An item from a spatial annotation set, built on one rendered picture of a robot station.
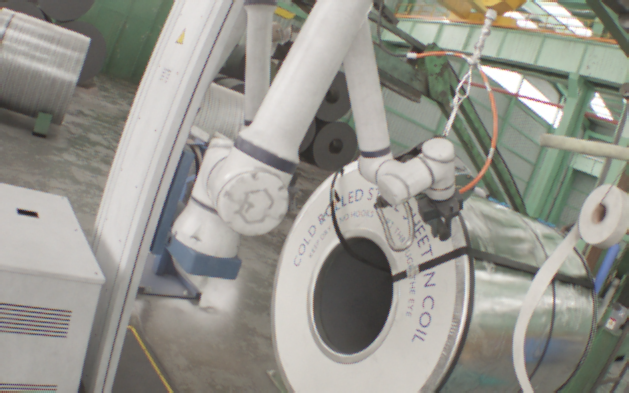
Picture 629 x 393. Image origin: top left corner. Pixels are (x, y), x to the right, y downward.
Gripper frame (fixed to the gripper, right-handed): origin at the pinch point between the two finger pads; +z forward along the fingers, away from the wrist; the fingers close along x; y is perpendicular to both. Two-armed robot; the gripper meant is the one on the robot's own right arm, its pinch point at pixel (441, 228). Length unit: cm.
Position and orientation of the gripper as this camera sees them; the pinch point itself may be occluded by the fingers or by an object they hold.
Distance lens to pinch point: 156.2
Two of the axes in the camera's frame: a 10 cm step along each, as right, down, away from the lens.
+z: 1.8, 6.9, 7.0
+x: -9.5, 3.0, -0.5
